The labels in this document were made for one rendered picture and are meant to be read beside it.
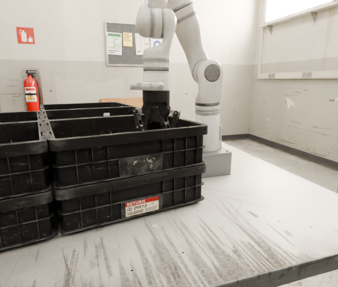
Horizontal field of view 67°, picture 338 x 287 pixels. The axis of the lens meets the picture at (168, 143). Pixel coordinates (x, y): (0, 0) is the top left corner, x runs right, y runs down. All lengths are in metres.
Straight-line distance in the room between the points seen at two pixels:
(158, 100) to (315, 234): 0.50
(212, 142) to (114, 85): 3.15
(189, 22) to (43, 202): 0.68
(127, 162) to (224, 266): 0.30
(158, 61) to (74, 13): 3.43
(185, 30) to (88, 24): 3.20
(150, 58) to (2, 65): 3.52
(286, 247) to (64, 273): 0.45
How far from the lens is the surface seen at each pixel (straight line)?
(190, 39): 0.94
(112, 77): 4.00
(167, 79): 0.70
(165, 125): 0.71
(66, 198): 0.61
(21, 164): 0.59
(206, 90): 0.92
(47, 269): 0.59
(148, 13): 0.70
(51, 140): 0.57
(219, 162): 0.96
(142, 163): 0.63
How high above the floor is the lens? 1.05
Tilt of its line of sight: 14 degrees down
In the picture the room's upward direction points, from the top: straight up
